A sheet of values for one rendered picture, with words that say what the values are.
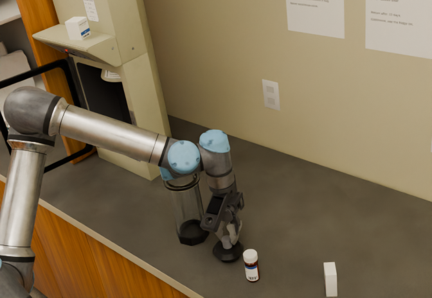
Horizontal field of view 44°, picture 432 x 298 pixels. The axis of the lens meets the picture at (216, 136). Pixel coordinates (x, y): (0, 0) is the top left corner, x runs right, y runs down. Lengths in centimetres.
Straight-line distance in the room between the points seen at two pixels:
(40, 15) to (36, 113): 80
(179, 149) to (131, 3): 68
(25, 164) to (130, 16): 63
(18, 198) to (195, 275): 54
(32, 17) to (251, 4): 76
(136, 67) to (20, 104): 61
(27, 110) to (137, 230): 67
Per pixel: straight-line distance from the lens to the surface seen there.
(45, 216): 226
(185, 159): 123
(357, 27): 168
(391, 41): 164
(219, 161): 140
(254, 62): 197
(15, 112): 131
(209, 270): 159
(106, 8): 173
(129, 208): 189
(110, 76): 191
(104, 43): 173
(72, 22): 177
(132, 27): 179
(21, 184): 140
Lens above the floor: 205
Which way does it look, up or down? 30 degrees down
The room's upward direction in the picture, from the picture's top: 9 degrees counter-clockwise
